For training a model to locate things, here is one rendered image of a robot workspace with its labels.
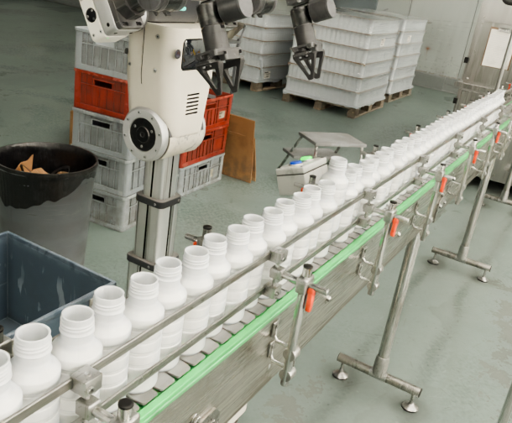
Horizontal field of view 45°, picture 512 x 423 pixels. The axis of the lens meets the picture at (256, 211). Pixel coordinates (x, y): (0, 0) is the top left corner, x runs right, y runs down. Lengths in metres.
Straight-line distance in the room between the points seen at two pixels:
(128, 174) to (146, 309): 2.76
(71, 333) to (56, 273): 0.62
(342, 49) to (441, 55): 3.99
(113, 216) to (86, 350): 2.96
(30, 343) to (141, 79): 1.17
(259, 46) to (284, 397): 6.26
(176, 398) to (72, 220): 1.97
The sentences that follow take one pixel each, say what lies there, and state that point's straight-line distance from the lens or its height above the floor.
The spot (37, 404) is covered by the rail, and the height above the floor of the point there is 1.11.
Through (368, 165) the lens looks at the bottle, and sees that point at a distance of 1.48.
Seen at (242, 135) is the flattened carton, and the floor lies 0.37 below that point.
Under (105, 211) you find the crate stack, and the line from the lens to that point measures 3.70.
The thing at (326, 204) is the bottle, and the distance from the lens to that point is 1.28.
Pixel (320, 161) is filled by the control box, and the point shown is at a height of 1.12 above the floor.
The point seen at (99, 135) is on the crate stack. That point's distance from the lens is 3.60.
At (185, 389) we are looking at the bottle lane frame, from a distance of 0.92.
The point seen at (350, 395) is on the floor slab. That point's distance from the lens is 2.64.
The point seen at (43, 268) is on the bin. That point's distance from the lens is 1.38.
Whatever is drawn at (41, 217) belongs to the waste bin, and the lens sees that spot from 2.77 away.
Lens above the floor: 1.56
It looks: 22 degrees down
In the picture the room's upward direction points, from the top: 9 degrees clockwise
